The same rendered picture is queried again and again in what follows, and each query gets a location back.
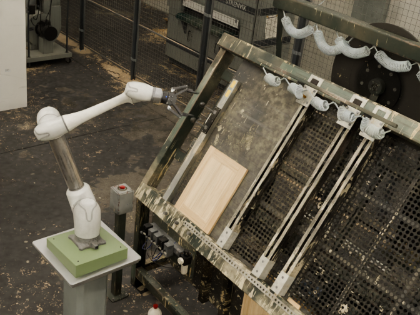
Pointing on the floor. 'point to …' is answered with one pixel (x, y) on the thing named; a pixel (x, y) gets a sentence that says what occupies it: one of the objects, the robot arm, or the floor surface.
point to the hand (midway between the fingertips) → (194, 104)
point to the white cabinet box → (12, 55)
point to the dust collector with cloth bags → (44, 32)
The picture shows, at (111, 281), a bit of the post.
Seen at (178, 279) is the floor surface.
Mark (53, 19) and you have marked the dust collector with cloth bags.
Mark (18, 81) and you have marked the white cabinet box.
